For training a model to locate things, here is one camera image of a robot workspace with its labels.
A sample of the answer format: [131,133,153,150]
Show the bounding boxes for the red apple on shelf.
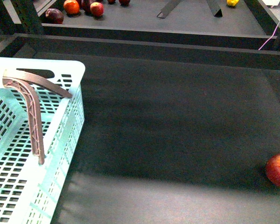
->
[90,2,104,17]

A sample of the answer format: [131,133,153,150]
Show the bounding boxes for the light blue plastic basket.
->
[0,57,85,224]

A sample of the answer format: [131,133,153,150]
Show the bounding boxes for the dark purple fruit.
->
[119,0,130,6]
[45,8,64,24]
[81,0,96,13]

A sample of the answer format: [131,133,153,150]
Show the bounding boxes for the dark purple fruit right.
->
[119,0,130,6]

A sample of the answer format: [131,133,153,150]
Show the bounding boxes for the dark purple fruit front left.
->
[45,8,64,24]

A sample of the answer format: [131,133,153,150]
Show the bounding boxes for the black triangular divider bar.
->
[207,0,223,17]

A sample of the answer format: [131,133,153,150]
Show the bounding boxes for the orange fruit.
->
[63,0,80,15]

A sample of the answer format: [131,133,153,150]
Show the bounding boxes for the black upper display tray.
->
[38,0,279,48]

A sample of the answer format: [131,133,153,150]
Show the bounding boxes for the yellow lemon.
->
[226,0,239,7]

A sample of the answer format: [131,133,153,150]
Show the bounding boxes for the red yellow apple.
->
[265,154,280,187]

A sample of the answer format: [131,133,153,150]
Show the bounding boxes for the pink cable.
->
[258,6,280,51]

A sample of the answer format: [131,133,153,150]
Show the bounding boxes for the dark purple fruit back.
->
[81,0,96,13]

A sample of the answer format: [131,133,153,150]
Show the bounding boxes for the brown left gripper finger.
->
[0,78,45,165]
[2,69,72,98]

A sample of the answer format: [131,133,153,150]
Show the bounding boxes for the small dark red fruit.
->
[107,0,116,4]

